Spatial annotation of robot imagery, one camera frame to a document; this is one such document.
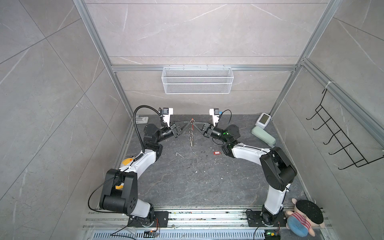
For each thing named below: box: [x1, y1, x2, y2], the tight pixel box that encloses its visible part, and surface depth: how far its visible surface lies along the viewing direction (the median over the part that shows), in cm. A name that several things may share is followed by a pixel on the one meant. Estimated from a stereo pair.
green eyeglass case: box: [251, 126, 276, 148], surface depth 108 cm
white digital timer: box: [255, 112, 272, 129], surface depth 113 cm
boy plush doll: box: [285, 198, 326, 237], surface depth 70 cm
